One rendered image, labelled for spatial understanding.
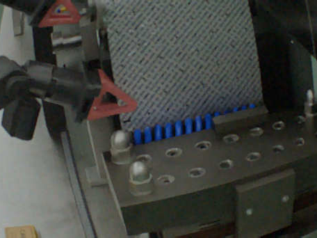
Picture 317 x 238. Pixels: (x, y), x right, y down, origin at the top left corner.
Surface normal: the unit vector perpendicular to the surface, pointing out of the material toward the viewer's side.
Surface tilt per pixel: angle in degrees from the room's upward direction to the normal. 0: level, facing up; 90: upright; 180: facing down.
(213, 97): 90
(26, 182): 0
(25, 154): 0
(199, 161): 0
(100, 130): 90
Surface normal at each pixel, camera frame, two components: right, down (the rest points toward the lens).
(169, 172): -0.13, -0.87
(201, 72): 0.21, 0.44
